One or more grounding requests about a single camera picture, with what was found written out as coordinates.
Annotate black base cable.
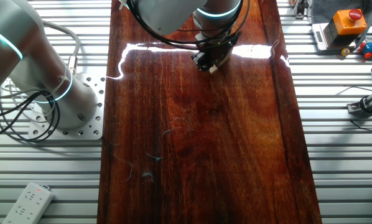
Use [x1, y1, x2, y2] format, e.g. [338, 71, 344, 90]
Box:
[0, 89, 62, 143]

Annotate blue round toy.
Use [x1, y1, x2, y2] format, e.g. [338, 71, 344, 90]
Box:
[361, 41, 372, 60]

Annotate white power strip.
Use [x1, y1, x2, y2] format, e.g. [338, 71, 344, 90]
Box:
[1, 182, 55, 224]

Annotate orange emergency stop box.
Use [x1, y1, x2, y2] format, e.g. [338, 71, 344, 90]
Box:
[332, 8, 368, 37]
[309, 0, 372, 52]

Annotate grey base cable with connector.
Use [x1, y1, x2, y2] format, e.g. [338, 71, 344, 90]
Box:
[41, 20, 81, 76]

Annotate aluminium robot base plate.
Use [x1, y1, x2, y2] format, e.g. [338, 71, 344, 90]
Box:
[28, 73, 106, 140]

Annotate thin black cable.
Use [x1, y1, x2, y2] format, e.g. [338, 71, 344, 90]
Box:
[349, 119, 372, 131]

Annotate silver digital scale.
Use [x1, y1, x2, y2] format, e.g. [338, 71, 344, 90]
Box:
[311, 22, 342, 52]

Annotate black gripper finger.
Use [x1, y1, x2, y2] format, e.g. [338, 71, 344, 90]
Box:
[216, 46, 235, 67]
[191, 51, 212, 72]

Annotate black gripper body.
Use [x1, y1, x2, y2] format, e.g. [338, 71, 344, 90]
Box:
[194, 32, 241, 65]

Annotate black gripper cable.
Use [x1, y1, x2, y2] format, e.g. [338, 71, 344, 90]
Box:
[176, 0, 252, 46]
[125, 0, 205, 51]

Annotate dark red wooden board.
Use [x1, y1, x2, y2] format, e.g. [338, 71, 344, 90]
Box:
[97, 0, 323, 224]

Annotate black clamp bracket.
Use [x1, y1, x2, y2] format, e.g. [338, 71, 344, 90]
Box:
[293, 0, 310, 20]

